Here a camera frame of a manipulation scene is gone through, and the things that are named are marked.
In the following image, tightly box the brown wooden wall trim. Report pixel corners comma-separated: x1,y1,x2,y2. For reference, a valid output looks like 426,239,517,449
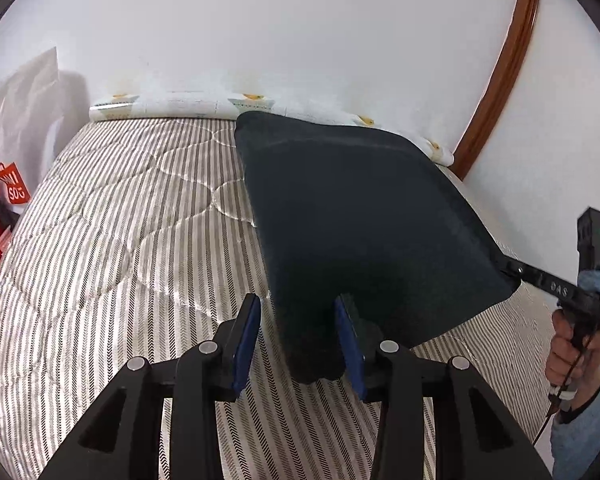
451,0,540,180

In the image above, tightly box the blue sleeve right forearm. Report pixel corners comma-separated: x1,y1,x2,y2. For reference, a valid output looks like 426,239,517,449
550,388,600,479

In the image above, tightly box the white patterned bed sheet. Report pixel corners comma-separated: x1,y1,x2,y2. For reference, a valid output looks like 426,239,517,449
88,91,454,167

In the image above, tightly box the person's right hand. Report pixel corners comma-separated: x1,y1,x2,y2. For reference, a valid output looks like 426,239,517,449
545,309,600,410

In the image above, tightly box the black sweatshirt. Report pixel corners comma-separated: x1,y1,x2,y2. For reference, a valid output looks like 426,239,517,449
235,112,519,384

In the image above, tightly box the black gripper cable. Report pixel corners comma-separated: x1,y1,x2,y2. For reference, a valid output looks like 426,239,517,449
531,328,598,447

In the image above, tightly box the white Miniso plastic bag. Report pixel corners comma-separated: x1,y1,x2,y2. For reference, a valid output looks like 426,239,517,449
0,49,66,214

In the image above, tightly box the striped quilted mattress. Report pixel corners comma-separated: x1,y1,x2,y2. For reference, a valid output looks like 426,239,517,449
0,117,562,480

